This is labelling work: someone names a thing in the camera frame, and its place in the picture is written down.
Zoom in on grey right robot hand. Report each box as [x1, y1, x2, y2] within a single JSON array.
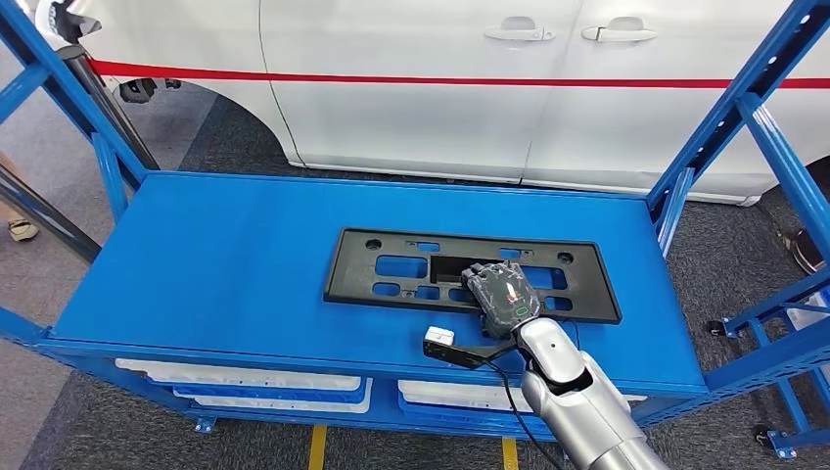
[[461, 260, 542, 342]]

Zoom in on black plastic plate part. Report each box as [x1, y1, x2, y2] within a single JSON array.
[[322, 226, 623, 326]]

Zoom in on blue metal shelf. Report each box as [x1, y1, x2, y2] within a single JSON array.
[[0, 0, 830, 437]]

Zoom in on white car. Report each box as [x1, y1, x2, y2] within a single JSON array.
[[38, 0, 830, 208]]

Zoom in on yellow floor tape square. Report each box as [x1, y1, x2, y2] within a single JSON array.
[[306, 424, 520, 470]]

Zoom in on blue rack on casters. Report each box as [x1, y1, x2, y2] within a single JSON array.
[[707, 262, 830, 462]]

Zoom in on black camera bracket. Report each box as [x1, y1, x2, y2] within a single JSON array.
[[422, 337, 520, 371]]

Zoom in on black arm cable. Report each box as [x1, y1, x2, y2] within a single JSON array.
[[483, 359, 552, 470]]

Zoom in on white car door handle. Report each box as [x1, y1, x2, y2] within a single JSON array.
[[483, 16, 557, 43], [581, 16, 658, 43]]

